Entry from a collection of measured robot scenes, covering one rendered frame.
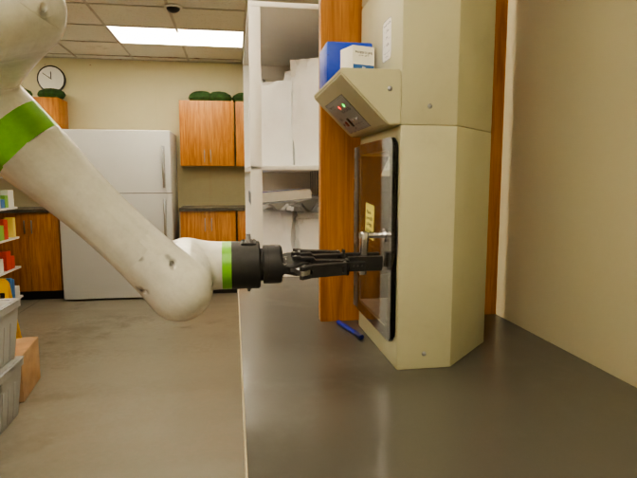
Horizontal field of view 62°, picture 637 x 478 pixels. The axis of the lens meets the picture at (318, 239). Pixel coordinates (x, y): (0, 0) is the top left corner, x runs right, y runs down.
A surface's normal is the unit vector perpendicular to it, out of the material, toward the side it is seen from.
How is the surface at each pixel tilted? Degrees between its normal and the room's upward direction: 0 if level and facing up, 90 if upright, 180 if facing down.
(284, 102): 82
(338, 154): 90
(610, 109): 90
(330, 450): 0
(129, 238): 80
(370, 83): 90
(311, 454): 0
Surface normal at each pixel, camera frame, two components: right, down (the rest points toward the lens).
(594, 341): -0.99, 0.02
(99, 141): 0.16, 0.11
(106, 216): 0.46, -0.04
